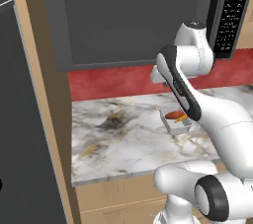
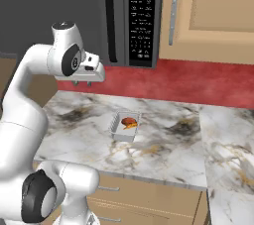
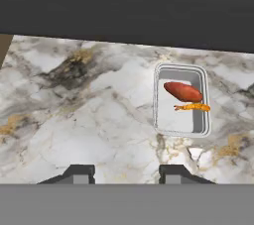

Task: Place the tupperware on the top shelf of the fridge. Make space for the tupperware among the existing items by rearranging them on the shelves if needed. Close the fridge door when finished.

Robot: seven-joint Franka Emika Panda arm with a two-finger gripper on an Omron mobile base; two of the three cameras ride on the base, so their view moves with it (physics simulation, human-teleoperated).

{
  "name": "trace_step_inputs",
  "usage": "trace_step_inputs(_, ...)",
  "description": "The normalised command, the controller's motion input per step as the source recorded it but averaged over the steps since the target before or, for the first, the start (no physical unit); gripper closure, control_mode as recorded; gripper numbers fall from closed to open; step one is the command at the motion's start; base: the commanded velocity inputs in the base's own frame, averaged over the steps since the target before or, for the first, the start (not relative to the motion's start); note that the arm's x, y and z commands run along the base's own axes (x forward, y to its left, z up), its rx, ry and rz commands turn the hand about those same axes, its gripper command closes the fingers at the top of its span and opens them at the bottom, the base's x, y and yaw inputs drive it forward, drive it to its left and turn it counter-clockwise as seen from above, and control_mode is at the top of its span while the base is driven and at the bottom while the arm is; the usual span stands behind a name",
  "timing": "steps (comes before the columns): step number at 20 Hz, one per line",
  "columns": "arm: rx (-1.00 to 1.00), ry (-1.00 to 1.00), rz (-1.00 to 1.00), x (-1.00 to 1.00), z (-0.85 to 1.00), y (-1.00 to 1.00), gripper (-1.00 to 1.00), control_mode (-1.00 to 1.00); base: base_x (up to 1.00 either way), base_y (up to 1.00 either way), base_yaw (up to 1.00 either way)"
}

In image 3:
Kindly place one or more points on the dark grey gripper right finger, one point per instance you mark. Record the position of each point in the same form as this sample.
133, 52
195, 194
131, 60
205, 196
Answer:
173, 171

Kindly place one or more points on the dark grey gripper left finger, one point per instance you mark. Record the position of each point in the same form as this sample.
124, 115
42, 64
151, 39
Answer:
79, 172

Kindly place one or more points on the clear white tupperware container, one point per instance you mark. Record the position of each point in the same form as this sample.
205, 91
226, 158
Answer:
172, 120

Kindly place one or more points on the orange fried shrimp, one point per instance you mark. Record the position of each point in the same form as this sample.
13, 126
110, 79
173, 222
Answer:
195, 107

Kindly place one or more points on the red sweet potato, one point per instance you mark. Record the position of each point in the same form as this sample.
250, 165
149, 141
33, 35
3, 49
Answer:
183, 91

